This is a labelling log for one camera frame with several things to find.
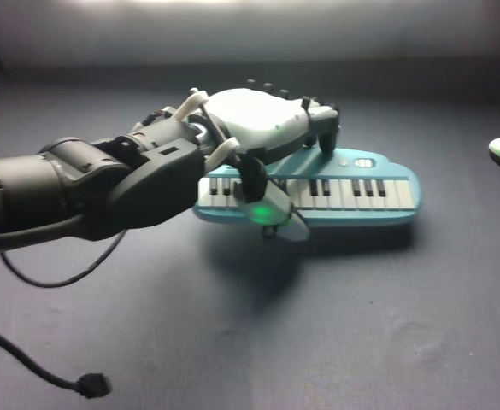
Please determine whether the grey table cloth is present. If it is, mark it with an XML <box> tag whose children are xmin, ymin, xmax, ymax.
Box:
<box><xmin>0</xmin><ymin>63</ymin><xmax>500</xmax><ymax>410</ymax></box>

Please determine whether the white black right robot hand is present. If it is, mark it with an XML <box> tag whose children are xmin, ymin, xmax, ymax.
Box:
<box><xmin>202</xmin><ymin>78</ymin><xmax>341</xmax><ymax>243</ymax></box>

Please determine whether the black cable with plug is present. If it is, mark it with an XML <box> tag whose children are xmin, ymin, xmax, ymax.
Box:
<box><xmin>0</xmin><ymin>318</ymin><xmax>113</xmax><ymax>400</ymax></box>

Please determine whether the thin black looping cable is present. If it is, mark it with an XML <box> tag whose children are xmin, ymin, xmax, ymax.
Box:
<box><xmin>0</xmin><ymin>228</ymin><xmax>129</xmax><ymax>288</ymax></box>

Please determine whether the teal toy piano keyboard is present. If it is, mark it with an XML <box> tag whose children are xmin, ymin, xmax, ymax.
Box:
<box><xmin>192</xmin><ymin>147</ymin><xmax>424</xmax><ymax>227</ymax></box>

